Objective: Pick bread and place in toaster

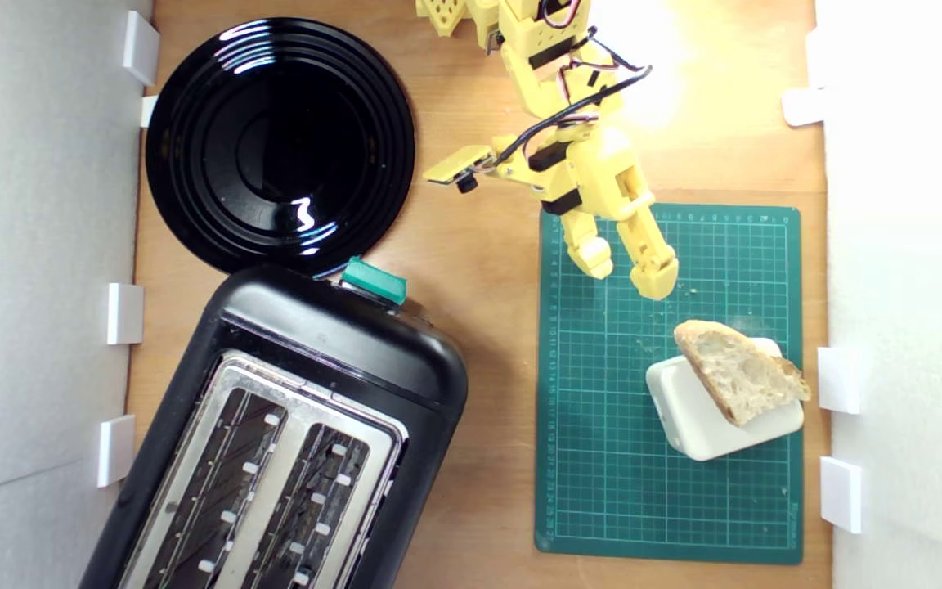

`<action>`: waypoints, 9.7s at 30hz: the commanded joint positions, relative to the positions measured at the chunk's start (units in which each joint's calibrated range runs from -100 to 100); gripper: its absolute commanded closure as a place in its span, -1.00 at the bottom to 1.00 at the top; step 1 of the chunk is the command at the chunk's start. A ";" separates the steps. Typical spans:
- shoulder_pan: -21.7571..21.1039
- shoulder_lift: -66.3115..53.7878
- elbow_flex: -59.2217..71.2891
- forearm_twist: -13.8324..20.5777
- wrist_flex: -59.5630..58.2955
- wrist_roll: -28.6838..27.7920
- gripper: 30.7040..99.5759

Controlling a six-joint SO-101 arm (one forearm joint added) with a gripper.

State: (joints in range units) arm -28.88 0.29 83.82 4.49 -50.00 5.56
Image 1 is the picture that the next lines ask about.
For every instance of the yellow wrist camera mount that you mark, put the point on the yellow wrist camera mount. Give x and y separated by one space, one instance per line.
459 164

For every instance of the brown bread slice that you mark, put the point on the brown bread slice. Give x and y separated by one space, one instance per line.
737 372

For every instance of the black plate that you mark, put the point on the black plate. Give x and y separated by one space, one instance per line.
275 147

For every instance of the white block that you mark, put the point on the white block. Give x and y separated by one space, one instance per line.
692 425

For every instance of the white wall clip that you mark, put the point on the white wall clip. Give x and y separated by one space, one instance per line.
839 380
125 313
140 47
841 494
802 106
116 450
149 110

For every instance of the black two-slot toaster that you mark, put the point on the black two-slot toaster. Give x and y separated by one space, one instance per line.
340 335

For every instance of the green toaster lever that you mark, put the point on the green toaster lever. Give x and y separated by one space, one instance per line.
373 281

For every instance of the green cutting mat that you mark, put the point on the green cutting mat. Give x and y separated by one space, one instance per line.
602 409

